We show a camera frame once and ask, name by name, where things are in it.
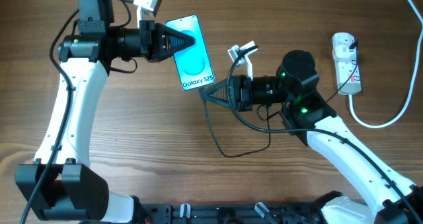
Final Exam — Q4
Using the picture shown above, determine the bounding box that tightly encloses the white charger plug adapter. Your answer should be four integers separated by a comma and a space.
332, 42, 358, 62

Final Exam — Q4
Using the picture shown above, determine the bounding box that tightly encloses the Galaxy smartphone cyan screen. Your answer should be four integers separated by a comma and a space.
165, 15, 215, 91

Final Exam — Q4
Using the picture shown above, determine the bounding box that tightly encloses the white power strip cord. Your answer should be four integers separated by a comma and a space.
348, 0, 423, 130

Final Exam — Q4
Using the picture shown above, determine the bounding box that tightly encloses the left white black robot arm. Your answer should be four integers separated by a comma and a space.
15, 0, 194, 223

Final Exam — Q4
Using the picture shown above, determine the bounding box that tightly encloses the white power strip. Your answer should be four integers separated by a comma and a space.
332, 32, 362, 96

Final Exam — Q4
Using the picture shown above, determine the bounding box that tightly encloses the black USB charging cable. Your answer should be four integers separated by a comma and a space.
198, 38, 366, 159

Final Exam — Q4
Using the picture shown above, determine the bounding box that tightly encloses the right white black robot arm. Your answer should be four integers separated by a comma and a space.
200, 50, 422, 223

